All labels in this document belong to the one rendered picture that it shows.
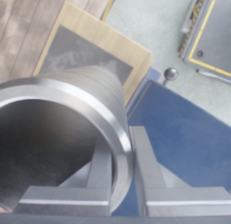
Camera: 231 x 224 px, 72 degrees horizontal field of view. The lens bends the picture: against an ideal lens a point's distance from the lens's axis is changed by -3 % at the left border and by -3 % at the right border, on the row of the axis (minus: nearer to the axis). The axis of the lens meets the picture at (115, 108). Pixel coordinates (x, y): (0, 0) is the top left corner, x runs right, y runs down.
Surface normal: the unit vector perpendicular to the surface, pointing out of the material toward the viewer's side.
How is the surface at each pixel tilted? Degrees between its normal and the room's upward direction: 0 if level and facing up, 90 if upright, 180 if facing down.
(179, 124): 59
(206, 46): 0
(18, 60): 0
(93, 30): 0
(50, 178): 90
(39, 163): 90
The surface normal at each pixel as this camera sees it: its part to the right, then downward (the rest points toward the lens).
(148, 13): -0.01, 0.28
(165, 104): -0.75, -0.27
